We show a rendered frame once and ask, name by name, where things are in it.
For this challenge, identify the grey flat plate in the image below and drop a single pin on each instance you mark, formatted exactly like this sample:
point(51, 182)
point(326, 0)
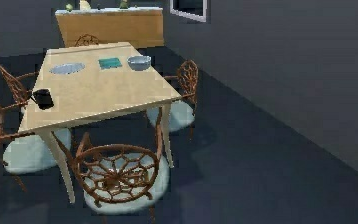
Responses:
point(67, 68)

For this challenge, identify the green round vegetable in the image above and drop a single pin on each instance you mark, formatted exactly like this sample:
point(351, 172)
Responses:
point(123, 4)

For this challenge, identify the wooden counter cabinet white top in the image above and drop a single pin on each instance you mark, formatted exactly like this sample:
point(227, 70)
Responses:
point(113, 28)

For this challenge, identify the green apple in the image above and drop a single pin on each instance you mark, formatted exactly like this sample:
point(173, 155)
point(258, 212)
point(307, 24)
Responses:
point(69, 7)

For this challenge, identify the black mug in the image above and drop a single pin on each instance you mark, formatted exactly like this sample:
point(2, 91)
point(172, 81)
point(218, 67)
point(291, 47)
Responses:
point(43, 98)

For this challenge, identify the grey bowl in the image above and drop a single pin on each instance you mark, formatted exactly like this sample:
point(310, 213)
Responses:
point(139, 62)

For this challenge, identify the brown wicker chair white cushion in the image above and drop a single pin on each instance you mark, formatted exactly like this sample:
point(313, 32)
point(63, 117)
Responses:
point(86, 40)
point(120, 180)
point(15, 86)
point(183, 100)
point(27, 150)

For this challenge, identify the light wooden dining table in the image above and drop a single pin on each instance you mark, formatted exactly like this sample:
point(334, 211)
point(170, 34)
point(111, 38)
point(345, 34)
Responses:
point(97, 90)

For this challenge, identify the teal square cloth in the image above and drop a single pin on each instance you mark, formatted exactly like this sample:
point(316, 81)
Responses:
point(110, 63)

